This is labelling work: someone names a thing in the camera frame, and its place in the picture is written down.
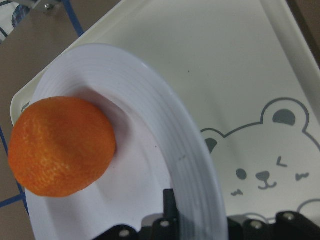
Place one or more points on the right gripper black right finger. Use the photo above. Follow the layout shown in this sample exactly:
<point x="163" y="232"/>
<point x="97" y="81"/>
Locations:
<point x="235" y="227"/>

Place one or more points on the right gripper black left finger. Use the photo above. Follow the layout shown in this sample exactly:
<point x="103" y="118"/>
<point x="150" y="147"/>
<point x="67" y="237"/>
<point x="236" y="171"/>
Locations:
<point x="170" y="221"/>

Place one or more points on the white ribbed plate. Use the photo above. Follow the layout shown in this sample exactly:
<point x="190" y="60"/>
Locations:
<point x="158" y="146"/>

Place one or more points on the orange fruit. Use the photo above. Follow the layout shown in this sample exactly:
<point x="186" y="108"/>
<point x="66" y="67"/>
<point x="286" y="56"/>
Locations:
<point x="60" y="145"/>

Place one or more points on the pale green bear tray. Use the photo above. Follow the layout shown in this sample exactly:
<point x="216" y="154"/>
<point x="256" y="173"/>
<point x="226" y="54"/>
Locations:
<point x="234" y="65"/>

